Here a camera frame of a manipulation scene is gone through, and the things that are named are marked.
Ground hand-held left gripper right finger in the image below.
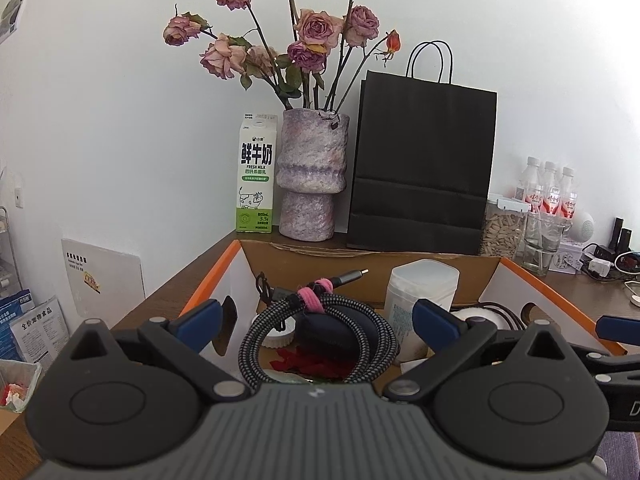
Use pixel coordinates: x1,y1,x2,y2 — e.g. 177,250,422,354
385,298,571,403

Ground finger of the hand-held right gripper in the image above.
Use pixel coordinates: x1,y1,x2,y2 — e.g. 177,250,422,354
596,315,640,347
567,342,640,378

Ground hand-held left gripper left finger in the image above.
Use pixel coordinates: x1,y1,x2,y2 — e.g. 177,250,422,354
70,299,251,403

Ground translucent white plastic container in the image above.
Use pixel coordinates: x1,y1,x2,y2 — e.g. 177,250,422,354
384,258,460,361

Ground white round charger puck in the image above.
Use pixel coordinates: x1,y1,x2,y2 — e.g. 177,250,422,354
450,307,501,332

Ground purple linen pouch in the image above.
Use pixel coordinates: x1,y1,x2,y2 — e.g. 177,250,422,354
595,430,640,480

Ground braided cable with pink tie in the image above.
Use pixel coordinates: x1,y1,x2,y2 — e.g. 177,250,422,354
240,269,401,393

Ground white bottle cap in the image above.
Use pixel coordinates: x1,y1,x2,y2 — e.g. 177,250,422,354
252,310,298,348

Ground dark round zip case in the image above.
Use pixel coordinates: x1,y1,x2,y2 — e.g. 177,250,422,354
295,305,396,361

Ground red and orange cardboard box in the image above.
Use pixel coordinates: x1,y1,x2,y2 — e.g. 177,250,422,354
177,239,628,396

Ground red wrapper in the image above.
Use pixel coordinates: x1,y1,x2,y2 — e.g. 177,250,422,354
270,347,361,381

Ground clear container of seeds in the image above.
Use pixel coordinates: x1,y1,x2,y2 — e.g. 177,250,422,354
479,193,528,259

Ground white printed tin box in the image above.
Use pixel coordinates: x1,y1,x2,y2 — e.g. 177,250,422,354
547,240,586,274

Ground black upright adapters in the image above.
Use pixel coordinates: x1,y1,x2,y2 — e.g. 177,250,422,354
612,217,633,256

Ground white round speaker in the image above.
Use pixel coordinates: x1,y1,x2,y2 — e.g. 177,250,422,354
570,211,596,243

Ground white cardboard envelope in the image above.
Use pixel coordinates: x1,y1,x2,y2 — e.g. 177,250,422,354
61,238,146,317

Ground clear water bottle red label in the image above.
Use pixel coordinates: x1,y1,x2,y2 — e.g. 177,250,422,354
537,161,561,216
555,166,578,221
515,156,543,213

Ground white and green milk carton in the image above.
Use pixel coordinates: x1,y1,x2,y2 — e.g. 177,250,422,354
235,113,279,234

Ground black paper bag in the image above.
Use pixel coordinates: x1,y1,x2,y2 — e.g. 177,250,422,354
346,40,498,256

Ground white pet food bag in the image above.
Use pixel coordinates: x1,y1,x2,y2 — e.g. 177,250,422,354
10,297,71,363

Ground purple textured vase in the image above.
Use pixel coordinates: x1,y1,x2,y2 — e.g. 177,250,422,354
275,108,350,242

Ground blue pet food bag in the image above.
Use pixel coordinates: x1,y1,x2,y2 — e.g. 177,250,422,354
0,287,36,361

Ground small bin with trash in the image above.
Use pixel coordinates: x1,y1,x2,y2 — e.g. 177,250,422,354
0,359,42,413

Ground brown cardboard box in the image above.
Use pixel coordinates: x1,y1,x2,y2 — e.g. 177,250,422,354
0,407,23,436

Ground bouquet of dried roses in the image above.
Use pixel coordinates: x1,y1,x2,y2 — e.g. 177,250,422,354
163,0,402,113

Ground wall poster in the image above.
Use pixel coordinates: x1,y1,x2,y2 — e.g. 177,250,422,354
0,0,36,43

